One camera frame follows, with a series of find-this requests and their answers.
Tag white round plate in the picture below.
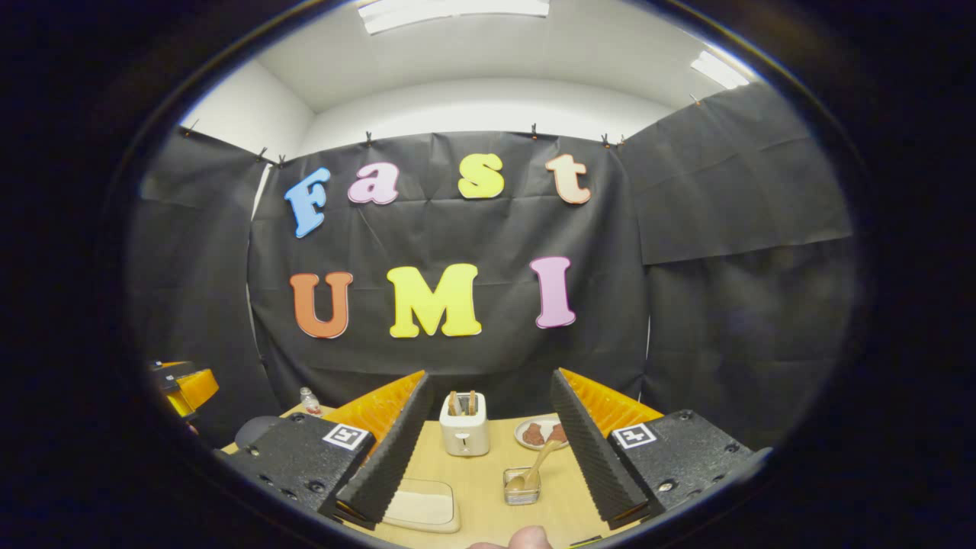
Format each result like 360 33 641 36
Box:
514 417 569 451

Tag ceiling light panel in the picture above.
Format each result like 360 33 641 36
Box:
357 0 551 36
690 50 752 91

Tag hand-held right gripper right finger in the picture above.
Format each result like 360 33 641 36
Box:
551 368 756 531

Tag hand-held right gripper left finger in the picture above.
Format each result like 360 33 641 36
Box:
221 371 430 531

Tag metal wire chopstick holder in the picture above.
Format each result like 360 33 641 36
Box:
502 467 542 506

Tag clear tray of rice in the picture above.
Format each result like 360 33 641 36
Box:
381 478 462 534

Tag wooden spoon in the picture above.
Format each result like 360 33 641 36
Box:
506 438 563 493

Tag black rice cooker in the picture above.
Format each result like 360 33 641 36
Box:
234 416 283 451

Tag black backdrop cloth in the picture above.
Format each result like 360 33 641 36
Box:
126 82 856 451

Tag white toaster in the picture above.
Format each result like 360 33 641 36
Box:
439 390 491 458

